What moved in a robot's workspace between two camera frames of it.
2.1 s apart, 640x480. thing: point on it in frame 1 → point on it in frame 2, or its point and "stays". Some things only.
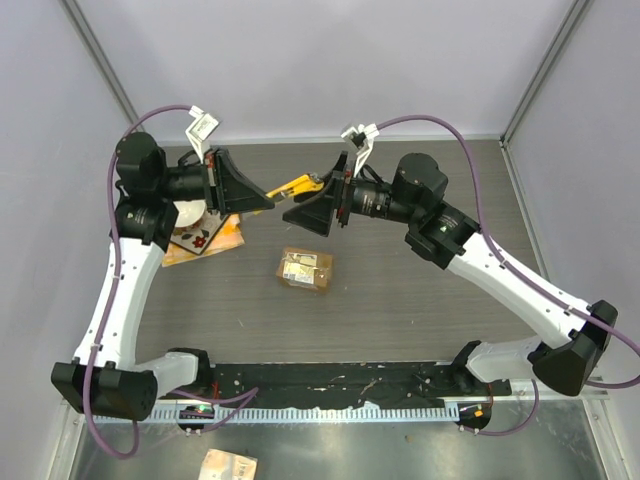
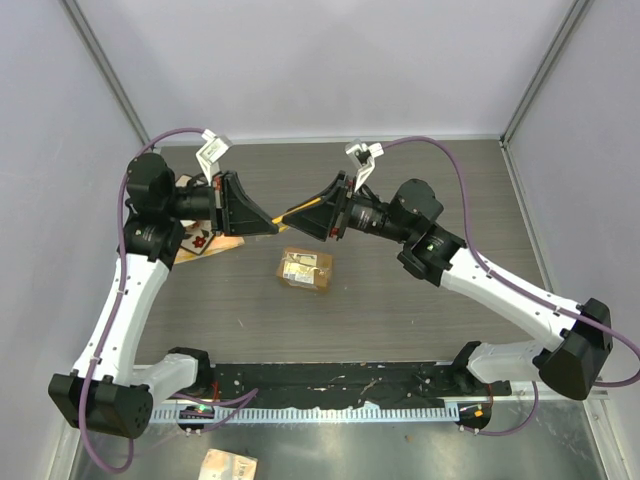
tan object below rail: [220, 464] stays
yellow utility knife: [306, 183] → [278, 220]
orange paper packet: [228, 236] stays
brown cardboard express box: [306, 268] stays
